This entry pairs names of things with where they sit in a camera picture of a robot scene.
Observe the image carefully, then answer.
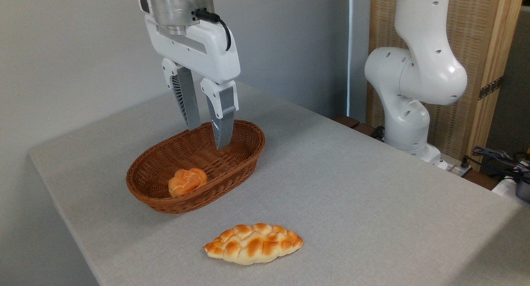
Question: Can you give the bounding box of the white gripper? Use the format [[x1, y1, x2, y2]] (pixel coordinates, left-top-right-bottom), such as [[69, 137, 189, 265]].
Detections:
[[139, 0, 241, 150]]

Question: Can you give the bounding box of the long braided bread loaf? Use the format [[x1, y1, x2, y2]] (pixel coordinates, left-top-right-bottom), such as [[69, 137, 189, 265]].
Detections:
[[203, 223, 304, 265]]

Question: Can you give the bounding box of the brown wicker oval basket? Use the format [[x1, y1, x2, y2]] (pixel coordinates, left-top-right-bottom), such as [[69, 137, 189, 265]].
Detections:
[[126, 120, 266, 214]]

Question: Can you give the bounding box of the small orange knotted bread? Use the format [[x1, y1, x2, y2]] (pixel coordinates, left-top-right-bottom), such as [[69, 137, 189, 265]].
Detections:
[[168, 168, 208, 198]]

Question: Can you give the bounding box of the dark metal screen hinge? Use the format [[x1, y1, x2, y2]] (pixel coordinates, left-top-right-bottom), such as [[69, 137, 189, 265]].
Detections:
[[478, 75, 505, 101]]

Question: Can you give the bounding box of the grey box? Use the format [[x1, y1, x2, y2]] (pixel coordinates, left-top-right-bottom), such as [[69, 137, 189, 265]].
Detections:
[[515, 178, 530, 204]]

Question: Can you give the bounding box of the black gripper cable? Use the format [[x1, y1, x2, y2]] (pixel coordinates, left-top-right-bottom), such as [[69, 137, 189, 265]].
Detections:
[[194, 9, 232, 52]]

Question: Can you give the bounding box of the bundle of dark cables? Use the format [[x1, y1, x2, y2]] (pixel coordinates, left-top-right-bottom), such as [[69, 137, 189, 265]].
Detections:
[[471, 145, 530, 177]]

